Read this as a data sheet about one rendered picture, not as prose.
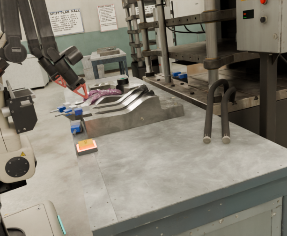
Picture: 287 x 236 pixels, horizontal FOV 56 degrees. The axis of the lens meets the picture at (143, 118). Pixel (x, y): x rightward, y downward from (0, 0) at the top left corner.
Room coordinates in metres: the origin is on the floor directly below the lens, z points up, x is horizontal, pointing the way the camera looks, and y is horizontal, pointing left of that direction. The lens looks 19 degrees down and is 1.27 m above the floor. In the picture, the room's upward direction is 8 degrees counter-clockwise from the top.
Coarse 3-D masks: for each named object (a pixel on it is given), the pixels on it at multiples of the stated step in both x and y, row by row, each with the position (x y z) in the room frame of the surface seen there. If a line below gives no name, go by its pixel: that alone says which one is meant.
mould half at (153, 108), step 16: (144, 96) 1.30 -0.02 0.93; (160, 96) 1.53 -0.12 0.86; (112, 112) 1.26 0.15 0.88; (128, 112) 1.23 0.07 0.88; (144, 112) 1.25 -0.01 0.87; (160, 112) 1.27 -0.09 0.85; (176, 112) 1.30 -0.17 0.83; (96, 128) 1.19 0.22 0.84; (112, 128) 1.21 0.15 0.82; (128, 128) 1.23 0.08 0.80
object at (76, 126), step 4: (76, 120) 1.32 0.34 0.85; (80, 120) 1.31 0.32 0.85; (72, 124) 1.29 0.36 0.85; (76, 124) 1.29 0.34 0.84; (80, 124) 1.29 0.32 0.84; (72, 128) 1.25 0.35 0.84; (76, 128) 1.25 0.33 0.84; (80, 128) 1.27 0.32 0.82; (72, 132) 1.25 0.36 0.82; (76, 132) 1.25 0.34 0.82
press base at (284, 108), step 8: (280, 104) 1.56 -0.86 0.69; (232, 112) 1.47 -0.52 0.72; (240, 112) 1.48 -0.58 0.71; (248, 112) 1.50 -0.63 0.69; (256, 112) 1.51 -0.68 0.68; (280, 112) 1.56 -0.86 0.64; (232, 120) 1.47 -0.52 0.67; (240, 120) 1.48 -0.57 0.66; (248, 120) 1.50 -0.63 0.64; (256, 120) 1.51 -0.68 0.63; (280, 120) 1.56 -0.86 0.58; (248, 128) 1.50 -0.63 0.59; (256, 128) 1.51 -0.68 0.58; (280, 128) 1.56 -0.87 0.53; (280, 136) 1.57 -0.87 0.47; (280, 144) 1.57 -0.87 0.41
